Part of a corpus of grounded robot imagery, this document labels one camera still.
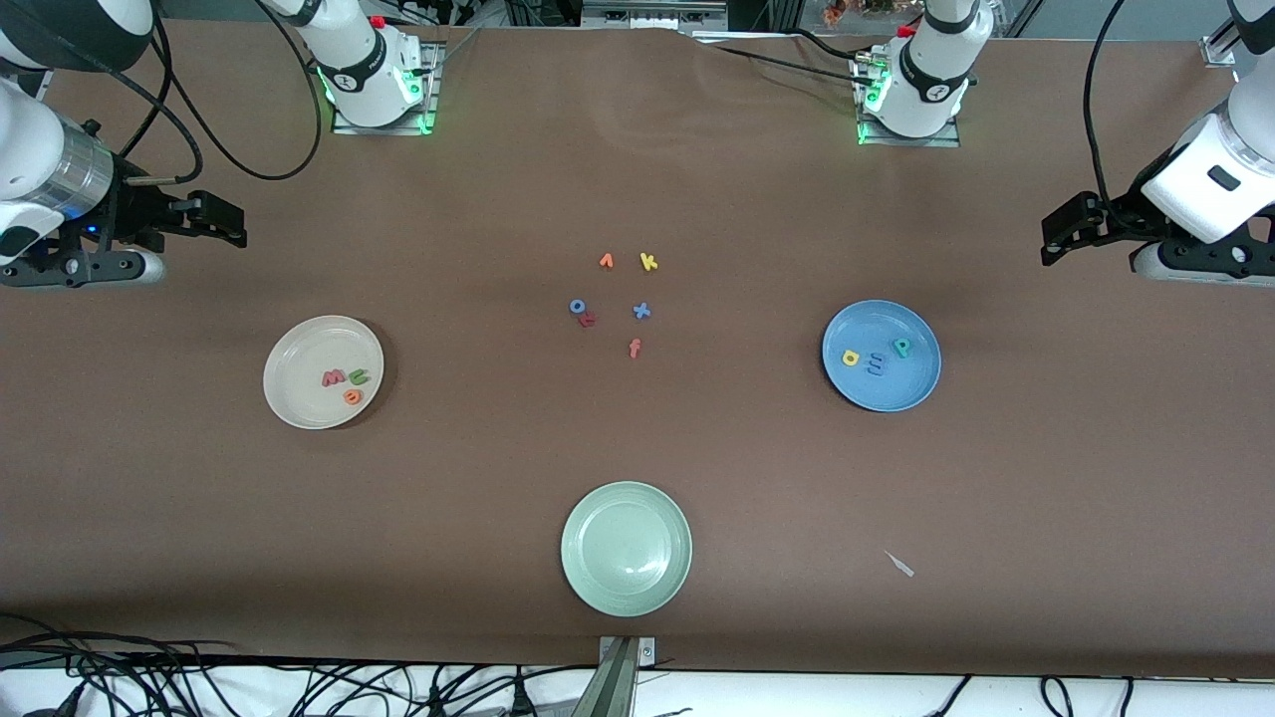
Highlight beige plate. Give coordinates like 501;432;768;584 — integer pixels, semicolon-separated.
263;316;385;430

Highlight blue plate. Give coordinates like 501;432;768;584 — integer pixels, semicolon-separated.
822;300;942;413

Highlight pale green plate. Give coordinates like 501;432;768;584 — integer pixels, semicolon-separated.
561;481;693;618

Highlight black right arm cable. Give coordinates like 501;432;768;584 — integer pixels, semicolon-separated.
115;0;325;188

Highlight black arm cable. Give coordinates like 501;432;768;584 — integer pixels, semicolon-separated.
115;0;325;188
1083;0;1139;205

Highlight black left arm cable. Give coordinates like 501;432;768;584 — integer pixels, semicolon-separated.
1083;0;1139;205

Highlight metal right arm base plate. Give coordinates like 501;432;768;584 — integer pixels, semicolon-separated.
332;42;445;136

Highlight black table cable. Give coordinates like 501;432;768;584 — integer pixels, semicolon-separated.
697;28;883;91

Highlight aluminium frame beam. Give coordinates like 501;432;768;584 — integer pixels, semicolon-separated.
583;0;728;31

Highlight tangled black floor cables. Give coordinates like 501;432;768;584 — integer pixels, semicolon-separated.
0;615;569;717

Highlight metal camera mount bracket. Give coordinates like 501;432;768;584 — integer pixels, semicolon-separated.
573;635;658;717

